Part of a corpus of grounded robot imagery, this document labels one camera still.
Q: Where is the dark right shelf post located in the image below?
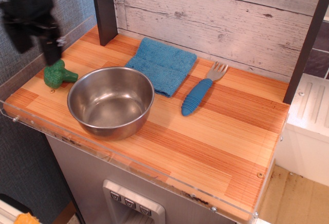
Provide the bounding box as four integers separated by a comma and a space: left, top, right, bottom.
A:
283, 0, 328, 104

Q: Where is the blue folded rag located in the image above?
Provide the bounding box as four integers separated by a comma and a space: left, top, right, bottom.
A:
125, 38, 197, 97

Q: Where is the stainless steel bowl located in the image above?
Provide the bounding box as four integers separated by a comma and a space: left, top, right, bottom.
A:
67, 66, 155, 141

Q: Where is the green toy broccoli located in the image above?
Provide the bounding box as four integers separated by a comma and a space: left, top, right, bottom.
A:
44, 59, 78, 89

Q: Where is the blue handled metal fork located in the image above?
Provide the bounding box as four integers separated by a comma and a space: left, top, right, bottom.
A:
181, 62, 228, 116

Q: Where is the silver cabinet dispenser panel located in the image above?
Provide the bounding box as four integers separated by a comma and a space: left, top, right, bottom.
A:
103, 179, 166, 223

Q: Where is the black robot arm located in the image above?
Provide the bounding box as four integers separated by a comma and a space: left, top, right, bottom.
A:
1, 0, 62, 66

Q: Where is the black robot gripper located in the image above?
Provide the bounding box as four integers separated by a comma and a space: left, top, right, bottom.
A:
1, 0, 65, 66

